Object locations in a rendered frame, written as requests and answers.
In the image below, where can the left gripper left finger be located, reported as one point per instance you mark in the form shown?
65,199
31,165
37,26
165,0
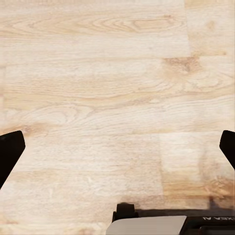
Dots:
12,146

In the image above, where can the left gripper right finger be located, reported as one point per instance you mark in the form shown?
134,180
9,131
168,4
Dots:
227,146

